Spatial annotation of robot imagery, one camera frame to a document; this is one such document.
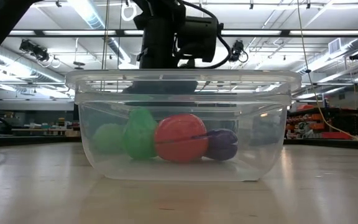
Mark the bright green toy vegetable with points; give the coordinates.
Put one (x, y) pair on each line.
(140, 133)

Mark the red toy tomato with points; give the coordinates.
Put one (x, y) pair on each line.
(180, 138)

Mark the light green toy lime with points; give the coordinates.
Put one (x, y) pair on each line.
(109, 138)

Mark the clear plastic tupperware container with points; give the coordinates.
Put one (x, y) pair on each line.
(259, 149)

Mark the black rig-mounted device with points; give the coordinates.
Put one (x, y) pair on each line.
(34, 49)
(238, 49)

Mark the cluttered workbench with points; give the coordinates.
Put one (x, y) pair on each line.
(42, 130)

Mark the shelf with red bins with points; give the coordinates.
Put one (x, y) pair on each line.
(334, 135)

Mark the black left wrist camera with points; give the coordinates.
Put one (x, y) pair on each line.
(197, 37)

